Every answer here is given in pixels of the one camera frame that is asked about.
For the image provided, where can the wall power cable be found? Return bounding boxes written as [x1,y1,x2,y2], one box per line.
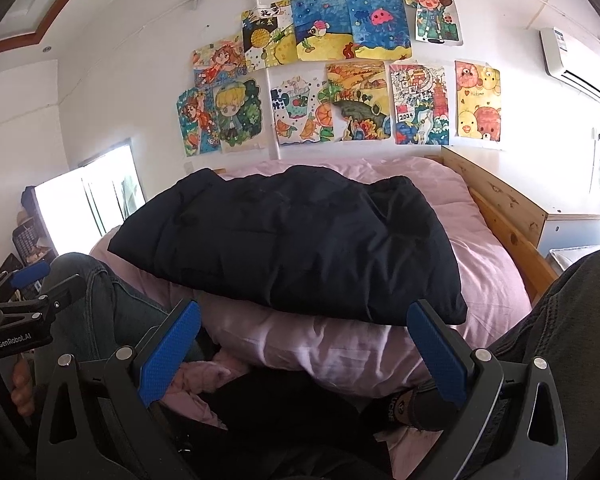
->
[587,102,600,196]

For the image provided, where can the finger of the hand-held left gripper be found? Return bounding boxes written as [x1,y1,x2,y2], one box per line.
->
[0,260,52,303]
[35,274,87,318]

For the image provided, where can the white flat object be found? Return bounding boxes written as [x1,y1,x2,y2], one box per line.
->
[547,245,600,277]

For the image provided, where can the person's legs in jeans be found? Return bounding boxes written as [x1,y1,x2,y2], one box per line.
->
[475,247,600,480]

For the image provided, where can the colourful wall drawings group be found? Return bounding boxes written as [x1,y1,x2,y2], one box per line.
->
[176,0,503,158]

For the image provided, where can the black puffer jacket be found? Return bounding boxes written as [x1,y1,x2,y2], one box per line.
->
[107,165,468,326]

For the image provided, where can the white air conditioner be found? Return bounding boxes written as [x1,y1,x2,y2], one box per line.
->
[539,26,600,106]

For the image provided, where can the cluttered dark shelf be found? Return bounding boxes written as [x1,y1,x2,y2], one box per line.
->
[0,185,58,301]

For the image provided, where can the dark cloth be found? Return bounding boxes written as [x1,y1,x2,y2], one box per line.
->
[175,360,396,480]

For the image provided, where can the brown wooden ceiling trim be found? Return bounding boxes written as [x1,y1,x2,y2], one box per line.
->
[0,0,112,61]

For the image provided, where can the person's left leg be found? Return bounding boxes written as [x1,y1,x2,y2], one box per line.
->
[32,252,206,386]

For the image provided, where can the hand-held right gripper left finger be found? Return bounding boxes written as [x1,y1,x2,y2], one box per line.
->
[36,299,203,480]

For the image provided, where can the pink garment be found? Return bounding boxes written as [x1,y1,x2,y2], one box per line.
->
[157,350,253,431]

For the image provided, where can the white bedside cabinet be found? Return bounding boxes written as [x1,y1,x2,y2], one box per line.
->
[537,212,600,261]

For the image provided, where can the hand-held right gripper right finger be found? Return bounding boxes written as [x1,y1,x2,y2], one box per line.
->
[405,299,568,480]

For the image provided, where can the bright window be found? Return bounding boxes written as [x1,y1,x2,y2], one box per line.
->
[34,139,147,256]

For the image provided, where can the pink duvet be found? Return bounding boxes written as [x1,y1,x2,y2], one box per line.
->
[89,156,533,386]

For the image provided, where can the black printed sock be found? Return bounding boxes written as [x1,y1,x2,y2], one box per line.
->
[375,377,463,433]

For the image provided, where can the wooden bed frame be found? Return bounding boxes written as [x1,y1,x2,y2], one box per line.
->
[212,146,561,306]

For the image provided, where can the person's left hand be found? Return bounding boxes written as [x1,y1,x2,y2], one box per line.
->
[0,357,35,417]

